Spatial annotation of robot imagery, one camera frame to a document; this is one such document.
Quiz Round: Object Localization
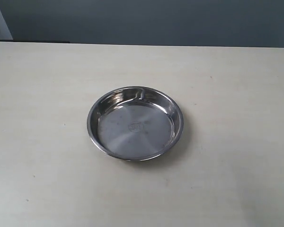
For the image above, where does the round stainless steel plate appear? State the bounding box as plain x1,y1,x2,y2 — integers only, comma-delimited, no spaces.
87,86,184,162

